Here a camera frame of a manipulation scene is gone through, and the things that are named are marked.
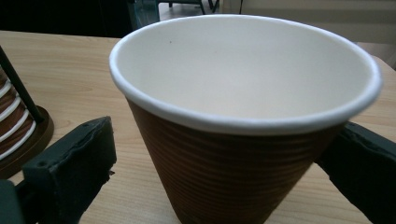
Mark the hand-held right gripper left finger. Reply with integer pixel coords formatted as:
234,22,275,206
21,116,118,224

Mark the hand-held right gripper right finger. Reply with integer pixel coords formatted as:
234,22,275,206
316,121,396,224

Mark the single brown ribbed paper cup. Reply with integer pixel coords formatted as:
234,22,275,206
108,13,383,224

